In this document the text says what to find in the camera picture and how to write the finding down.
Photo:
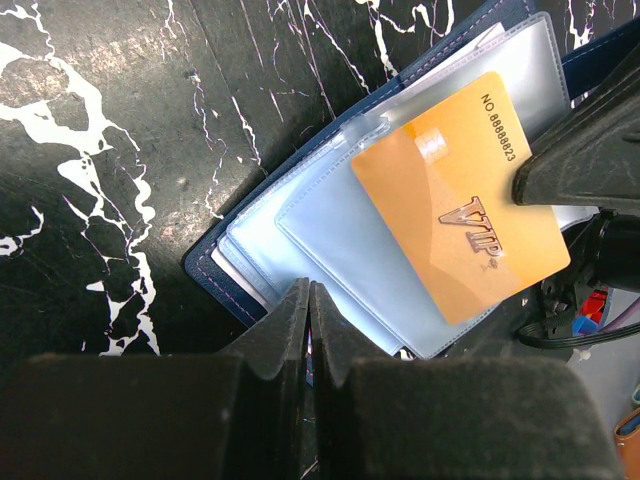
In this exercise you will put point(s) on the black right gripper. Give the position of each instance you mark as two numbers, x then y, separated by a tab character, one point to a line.
591	158

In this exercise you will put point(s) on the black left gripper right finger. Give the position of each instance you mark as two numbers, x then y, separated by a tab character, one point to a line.
378	417

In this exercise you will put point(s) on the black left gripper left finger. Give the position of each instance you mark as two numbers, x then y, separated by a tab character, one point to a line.
235	414

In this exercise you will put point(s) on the gold VIP credit card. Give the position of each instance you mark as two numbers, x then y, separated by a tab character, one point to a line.
442	184

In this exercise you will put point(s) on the navy blue card holder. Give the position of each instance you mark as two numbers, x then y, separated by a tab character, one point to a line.
311	218

